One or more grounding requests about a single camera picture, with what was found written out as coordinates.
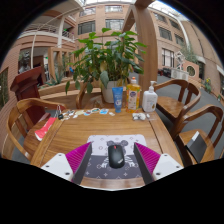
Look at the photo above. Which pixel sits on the bunch of keys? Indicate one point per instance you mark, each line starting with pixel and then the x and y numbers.
pixel 60 115

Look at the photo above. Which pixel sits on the black parked car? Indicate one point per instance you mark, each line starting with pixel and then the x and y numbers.
pixel 166 72

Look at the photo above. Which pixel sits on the black computer mouse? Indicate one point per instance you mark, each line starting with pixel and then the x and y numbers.
pixel 116 156

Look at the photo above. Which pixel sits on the green plant in white pot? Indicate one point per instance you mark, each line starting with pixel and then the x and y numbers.
pixel 106 56

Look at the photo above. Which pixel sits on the small white packet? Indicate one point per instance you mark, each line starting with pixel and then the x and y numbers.
pixel 140 116

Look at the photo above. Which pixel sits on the blue white card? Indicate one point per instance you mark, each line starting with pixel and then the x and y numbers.
pixel 104 111

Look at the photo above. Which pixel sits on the black notebook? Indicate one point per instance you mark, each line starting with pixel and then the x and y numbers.
pixel 196 148

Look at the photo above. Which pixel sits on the dark red wooden podium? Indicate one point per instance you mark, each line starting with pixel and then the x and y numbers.
pixel 26 85

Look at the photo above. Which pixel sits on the wooden armchair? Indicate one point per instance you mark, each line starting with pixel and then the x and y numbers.
pixel 170 106
pixel 20 106
pixel 80 96
pixel 203 111

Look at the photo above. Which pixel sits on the wooden post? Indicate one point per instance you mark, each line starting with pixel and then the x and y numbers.
pixel 146 50

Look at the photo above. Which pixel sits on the red white pouch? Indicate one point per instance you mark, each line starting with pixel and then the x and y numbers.
pixel 45 129

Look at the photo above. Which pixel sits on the white pump bottle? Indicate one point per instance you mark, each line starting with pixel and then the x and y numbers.
pixel 150 101

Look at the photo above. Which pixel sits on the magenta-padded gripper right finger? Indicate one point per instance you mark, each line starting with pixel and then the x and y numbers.
pixel 165 165

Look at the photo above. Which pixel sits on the yellow liquid soap bottle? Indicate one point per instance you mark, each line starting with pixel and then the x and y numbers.
pixel 133 98

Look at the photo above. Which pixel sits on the blue squeeze tube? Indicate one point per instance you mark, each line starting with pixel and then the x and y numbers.
pixel 117 99

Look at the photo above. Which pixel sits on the dark bust statue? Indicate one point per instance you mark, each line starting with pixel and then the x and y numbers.
pixel 25 63

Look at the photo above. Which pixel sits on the white outdoor unit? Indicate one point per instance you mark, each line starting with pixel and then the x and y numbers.
pixel 179 74

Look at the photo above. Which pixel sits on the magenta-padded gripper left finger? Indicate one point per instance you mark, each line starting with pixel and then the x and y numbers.
pixel 56 165

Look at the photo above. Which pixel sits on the grey white cartoon mouse pad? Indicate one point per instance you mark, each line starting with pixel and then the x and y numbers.
pixel 100 141

